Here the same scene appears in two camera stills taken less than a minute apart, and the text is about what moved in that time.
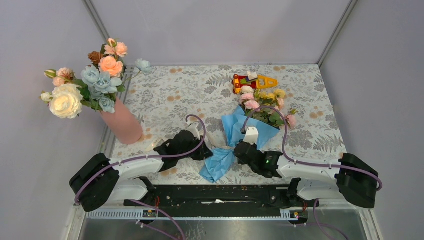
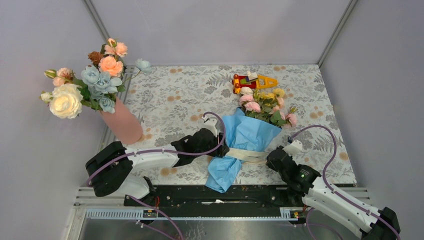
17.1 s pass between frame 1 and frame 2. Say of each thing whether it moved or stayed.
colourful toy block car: stayed
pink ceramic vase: stayed
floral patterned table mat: stayed
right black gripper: moved
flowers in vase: stayed
